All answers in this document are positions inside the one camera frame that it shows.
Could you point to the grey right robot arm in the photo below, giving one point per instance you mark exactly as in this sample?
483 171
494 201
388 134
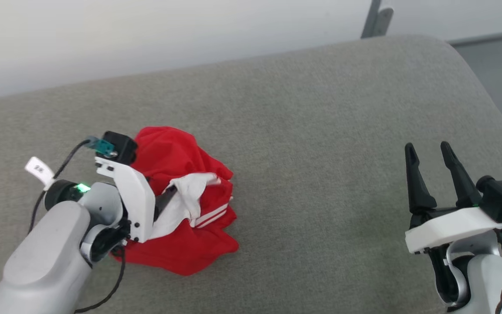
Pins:
482 279

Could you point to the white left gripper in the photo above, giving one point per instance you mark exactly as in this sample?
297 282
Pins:
140 200

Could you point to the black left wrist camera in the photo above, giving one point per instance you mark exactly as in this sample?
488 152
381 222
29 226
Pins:
120 146

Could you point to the grey fabric sofa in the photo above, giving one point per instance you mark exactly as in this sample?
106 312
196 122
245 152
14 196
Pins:
299 152

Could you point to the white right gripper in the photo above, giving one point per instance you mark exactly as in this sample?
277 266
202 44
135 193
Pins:
447 229

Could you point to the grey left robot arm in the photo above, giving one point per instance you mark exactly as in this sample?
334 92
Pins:
46 261

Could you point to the grey metal bracket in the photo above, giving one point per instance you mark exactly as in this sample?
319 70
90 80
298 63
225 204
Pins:
375 19

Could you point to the red white-striped garment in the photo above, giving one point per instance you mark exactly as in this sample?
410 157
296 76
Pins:
177 152

